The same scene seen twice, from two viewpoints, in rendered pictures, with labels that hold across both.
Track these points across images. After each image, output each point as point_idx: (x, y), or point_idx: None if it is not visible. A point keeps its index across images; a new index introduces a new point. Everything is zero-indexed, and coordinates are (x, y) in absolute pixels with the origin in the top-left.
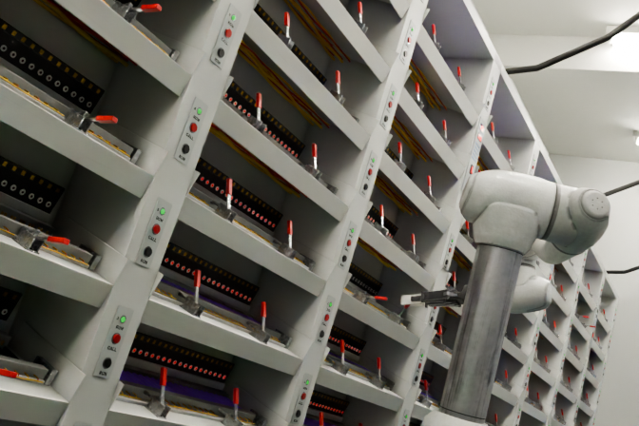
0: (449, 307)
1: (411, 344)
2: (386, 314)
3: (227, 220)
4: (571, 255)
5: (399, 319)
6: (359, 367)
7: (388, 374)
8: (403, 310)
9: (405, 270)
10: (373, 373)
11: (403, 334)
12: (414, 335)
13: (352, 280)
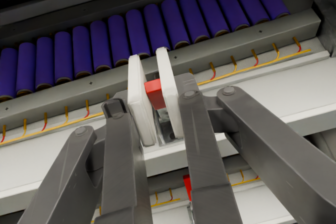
0: None
1: (326, 125)
2: (181, 72)
3: None
4: None
5: (159, 136)
6: (161, 180)
7: (315, 134)
8: (161, 110)
9: None
10: (235, 160)
11: (231, 144)
12: (317, 115)
13: None
